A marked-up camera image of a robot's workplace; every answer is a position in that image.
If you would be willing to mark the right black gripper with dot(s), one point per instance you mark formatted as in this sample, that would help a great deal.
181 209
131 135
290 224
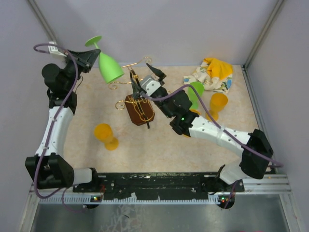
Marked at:
136 91

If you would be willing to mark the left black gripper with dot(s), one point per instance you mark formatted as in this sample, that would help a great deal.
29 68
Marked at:
85 59

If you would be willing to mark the green wine glass front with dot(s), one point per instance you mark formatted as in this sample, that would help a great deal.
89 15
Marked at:
108 66

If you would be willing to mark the green wine glass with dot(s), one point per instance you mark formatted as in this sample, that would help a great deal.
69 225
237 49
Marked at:
108 66
193 96

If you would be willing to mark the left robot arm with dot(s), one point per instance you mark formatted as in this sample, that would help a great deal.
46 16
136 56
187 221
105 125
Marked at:
47 168

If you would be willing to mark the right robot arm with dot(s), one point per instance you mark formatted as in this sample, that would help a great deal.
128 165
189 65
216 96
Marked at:
253 148

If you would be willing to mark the orange wine glass middle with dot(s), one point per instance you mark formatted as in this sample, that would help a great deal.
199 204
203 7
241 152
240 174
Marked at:
195 111

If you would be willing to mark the orange wine glass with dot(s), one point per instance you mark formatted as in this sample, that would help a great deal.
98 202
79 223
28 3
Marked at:
217 104
103 132
195 111

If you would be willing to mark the orange wine glass left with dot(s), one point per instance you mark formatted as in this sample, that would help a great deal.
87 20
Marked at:
103 132

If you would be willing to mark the orange wine glass right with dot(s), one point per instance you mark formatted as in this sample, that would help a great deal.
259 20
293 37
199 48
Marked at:
217 104

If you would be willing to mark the yellow patterned cloth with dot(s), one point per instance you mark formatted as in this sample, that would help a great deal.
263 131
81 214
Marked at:
214 74

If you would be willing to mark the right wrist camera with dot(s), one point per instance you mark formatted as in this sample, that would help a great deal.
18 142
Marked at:
150 85

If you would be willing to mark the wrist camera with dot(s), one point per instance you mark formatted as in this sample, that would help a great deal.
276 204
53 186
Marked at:
150 85
55 51

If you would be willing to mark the gold wire wine glass rack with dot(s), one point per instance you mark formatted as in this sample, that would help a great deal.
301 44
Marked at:
139 110

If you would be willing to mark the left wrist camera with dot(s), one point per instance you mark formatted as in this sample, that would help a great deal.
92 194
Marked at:
55 51

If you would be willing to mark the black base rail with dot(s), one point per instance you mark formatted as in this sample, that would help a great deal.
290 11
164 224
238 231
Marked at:
158 186

